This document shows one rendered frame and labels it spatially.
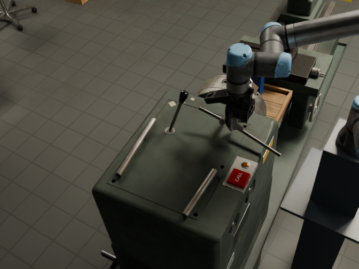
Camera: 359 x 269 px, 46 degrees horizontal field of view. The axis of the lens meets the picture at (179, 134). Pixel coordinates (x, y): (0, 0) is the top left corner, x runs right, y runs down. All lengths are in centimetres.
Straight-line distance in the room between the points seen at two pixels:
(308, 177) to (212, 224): 86
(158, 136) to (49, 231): 156
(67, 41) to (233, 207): 333
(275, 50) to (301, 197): 89
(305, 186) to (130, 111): 184
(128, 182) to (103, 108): 216
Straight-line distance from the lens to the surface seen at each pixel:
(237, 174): 144
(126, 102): 359
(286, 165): 241
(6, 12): 500
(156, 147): 155
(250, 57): 131
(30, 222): 307
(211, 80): 185
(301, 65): 234
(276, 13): 292
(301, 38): 141
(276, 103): 223
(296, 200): 203
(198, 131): 158
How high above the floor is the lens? 242
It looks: 48 degrees down
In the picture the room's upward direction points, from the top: 6 degrees counter-clockwise
